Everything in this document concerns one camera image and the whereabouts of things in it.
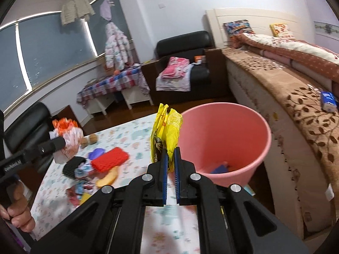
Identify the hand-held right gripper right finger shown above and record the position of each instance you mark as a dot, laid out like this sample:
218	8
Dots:
177	169

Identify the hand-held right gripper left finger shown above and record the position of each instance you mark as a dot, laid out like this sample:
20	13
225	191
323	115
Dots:
165	164

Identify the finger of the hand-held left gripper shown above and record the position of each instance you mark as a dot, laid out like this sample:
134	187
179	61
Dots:
50	145

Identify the orange and white plastic bag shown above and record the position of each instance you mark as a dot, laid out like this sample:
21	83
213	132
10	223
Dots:
70	137

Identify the black hair brush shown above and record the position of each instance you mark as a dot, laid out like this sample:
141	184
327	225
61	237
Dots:
70	168

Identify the yellow snack packet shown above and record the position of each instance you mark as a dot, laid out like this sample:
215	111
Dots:
169	129

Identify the large orange peel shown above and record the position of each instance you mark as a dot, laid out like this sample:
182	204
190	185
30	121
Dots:
108	178

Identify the pink plastic bucket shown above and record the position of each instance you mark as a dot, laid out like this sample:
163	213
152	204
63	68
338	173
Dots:
238	127

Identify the person's left hand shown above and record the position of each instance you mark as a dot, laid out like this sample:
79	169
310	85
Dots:
20	211

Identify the black leather chair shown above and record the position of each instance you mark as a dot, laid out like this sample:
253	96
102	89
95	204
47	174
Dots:
29	127

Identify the floral tablecloth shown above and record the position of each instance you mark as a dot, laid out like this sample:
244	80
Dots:
132	143

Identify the blue and pink wrapper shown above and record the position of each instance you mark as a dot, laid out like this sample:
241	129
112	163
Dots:
83	170

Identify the blue scrap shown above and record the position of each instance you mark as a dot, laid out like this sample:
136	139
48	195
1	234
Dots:
220	168

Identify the purple plastic piece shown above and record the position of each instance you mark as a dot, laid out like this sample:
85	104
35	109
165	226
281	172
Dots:
96	154

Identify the red and blue wrapper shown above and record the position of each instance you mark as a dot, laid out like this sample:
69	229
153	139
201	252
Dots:
78	189

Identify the red mesh scrubber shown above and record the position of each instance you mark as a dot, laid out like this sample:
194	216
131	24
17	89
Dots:
110	160

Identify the white bench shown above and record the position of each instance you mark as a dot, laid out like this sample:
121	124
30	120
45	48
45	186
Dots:
99	104
136	96

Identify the white printed cloth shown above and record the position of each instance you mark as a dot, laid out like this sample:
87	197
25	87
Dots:
172	84

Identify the plaid covered side table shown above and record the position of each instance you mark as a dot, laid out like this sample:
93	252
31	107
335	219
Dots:
114	80

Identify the pink blanket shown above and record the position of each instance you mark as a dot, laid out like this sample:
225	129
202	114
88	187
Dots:
173	67

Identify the large curved window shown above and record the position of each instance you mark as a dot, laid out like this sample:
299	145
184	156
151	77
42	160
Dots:
53	45

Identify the white bed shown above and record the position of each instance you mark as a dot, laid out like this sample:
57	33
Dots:
278	164

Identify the small orange box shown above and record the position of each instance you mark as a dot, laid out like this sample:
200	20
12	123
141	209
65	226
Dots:
200	59

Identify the pink patterned puffer jacket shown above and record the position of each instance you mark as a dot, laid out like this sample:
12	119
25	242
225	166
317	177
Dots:
116	47

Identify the black leather armchair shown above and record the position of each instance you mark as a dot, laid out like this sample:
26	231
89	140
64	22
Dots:
185	42

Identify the cream knitted garment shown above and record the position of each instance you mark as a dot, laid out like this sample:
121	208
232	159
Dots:
76	10

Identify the brown leaf-pattern blanket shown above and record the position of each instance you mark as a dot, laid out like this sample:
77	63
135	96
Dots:
304	105

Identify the purple hat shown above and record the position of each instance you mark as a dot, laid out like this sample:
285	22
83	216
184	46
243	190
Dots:
106	9

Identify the colourful cartoon pillow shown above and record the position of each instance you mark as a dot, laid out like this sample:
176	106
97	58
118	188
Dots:
237	27

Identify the dotted floral quilt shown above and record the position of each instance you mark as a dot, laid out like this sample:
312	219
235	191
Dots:
291	50

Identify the blue tissue pack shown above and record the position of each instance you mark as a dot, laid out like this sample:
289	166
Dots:
328	100

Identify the yellow floral pillow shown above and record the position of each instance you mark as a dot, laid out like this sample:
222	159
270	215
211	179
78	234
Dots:
280	29

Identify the lilac wardrobe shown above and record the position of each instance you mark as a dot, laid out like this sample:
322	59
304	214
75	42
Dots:
327	29

